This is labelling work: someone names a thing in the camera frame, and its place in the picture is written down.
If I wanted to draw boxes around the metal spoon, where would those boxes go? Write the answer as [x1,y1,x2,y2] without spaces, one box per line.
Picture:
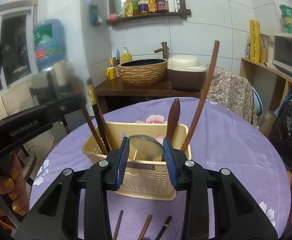
[129,134,164,161]

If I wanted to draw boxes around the dark brown wooden chopstick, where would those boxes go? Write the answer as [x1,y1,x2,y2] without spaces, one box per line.
[181,40,220,152]

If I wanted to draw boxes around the reddish thin chopstick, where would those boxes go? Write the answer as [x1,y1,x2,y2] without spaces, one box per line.
[70,77,106,155]

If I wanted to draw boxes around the left hand yellow nails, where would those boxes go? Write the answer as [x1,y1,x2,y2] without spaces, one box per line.
[0,153,29,217]

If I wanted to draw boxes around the water dispenser machine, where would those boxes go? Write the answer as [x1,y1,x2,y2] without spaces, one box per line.
[25,69,92,136]

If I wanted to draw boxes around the black chopstick on table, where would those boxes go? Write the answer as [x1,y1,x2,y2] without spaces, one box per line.
[155,216,172,240]

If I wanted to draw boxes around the purple floral tablecloth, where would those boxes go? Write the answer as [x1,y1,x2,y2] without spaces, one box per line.
[30,101,291,239]

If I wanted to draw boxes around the brown chopstick on table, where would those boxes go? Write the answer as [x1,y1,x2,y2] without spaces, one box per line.
[137,215,153,240]

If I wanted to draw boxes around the paper cup stack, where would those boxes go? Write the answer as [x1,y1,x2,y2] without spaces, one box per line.
[54,60,69,86]

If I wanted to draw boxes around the cream plastic utensil basket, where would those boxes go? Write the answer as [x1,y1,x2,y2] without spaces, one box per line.
[82,122,188,201]

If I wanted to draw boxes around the black garbage bag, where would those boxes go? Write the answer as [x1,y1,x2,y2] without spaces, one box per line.
[269,99,292,170]

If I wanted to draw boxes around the black gold chopstick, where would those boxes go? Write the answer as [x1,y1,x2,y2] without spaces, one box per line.
[86,77,110,155]

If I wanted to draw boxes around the blue water jug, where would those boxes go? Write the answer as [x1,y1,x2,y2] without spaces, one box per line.
[32,18,66,72]

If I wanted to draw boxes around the dark wooden sink counter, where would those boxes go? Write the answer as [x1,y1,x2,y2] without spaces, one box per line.
[95,79,201,113]

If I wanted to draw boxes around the light blue basin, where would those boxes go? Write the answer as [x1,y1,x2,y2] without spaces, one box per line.
[252,87,263,116]

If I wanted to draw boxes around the floral cloth covered chair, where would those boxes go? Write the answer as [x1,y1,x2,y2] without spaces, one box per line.
[207,67,257,127]

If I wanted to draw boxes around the yellow mug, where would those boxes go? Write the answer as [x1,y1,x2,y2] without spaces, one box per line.
[106,67,117,80]

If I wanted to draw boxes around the light wooden shelf unit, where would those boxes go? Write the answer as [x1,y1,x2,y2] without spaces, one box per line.
[239,56,292,120]

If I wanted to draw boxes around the yellow soap dispenser bottle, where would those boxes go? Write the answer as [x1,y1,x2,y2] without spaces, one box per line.
[120,47,132,63]

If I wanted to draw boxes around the green hanging packet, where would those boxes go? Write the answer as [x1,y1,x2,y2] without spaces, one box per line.
[89,4,102,26]

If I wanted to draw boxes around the woven brown basin sink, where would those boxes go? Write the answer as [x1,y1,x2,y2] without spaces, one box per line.
[117,59,168,86]

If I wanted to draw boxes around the brown white rice cooker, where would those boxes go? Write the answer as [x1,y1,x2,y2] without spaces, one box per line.
[167,55,207,92]

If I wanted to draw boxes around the white microwave oven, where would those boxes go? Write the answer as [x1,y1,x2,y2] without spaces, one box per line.
[273,33,292,73]

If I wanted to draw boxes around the yellow oil bottle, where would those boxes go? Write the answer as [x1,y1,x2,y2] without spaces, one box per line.
[124,0,134,17]

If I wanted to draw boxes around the bronze faucet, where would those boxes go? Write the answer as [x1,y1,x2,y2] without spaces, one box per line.
[154,41,169,59]

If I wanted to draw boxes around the tall yellow box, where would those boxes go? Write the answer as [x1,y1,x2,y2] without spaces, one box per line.
[250,20,260,62]

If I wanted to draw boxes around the green stacked noodle cups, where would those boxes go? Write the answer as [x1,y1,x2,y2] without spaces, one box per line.
[279,4,292,34]

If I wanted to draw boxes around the dark soy sauce bottle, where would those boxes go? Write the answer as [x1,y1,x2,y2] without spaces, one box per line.
[155,0,169,12]

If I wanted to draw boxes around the dark wooden wall shelf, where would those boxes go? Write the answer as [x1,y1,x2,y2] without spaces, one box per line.
[106,0,192,27]

